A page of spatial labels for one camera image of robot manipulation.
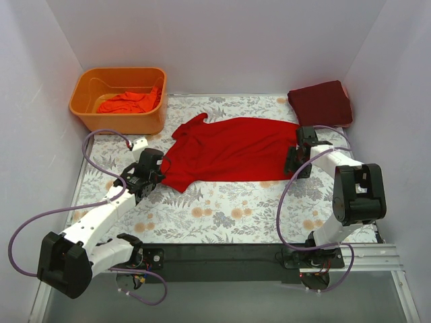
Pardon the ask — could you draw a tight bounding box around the folded dark maroon t shirt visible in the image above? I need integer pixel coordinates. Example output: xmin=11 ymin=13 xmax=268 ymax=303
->
xmin=288 ymin=80 xmax=353 ymax=127

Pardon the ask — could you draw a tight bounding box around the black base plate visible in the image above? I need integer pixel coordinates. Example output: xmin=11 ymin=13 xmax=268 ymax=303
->
xmin=116 ymin=244 xmax=345 ymax=284

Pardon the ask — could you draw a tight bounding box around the red t shirt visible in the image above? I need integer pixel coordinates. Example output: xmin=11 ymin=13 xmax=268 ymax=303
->
xmin=161 ymin=113 xmax=298 ymax=193

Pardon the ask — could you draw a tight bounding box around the orange t shirt in basin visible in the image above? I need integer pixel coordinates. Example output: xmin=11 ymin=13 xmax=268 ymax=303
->
xmin=97 ymin=86 xmax=162 ymax=114

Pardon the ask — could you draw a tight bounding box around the aluminium frame rail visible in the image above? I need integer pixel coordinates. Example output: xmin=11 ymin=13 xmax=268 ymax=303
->
xmin=30 ymin=244 xmax=420 ymax=322

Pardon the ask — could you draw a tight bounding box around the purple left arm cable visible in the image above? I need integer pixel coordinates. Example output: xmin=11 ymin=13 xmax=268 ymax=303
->
xmin=7 ymin=129 xmax=168 ymax=306

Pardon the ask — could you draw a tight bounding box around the folded pink t shirt underneath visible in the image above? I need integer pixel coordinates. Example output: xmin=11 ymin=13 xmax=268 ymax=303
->
xmin=342 ymin=85 xmax=350 ymax=99

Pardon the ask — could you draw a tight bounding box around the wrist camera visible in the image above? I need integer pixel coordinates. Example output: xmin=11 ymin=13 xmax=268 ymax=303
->
xmin=296 ymin=127 xmax=318 ymax=146
xmin=131 ymin=137 xmax=164 ymax=172

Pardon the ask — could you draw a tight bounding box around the orange plastic basin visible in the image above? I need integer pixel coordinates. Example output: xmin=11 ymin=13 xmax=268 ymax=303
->
xmin=69 ymin=67 xmax=168 ymax=135

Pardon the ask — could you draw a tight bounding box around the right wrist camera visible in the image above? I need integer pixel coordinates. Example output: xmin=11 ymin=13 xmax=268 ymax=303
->
xmin=296 ymin=127 xmax=318 ymax=146

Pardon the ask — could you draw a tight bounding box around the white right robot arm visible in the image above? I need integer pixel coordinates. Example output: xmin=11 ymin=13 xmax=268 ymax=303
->
xmin=282 ymin=144 xmax=387 ymax=268

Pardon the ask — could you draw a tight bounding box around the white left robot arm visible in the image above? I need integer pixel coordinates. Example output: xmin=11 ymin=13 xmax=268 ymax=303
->
xmin=36 ymin=161 xmax=162 ymax=299

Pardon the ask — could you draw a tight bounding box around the floral patterned table mat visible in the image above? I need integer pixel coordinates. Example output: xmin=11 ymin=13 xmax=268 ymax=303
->
xmin=67 ymin=95 xmax=380 ymax=244

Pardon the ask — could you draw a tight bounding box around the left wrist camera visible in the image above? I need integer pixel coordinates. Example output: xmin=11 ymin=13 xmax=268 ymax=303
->
xmin=131 ymin=137 xmax=164 ymax=172

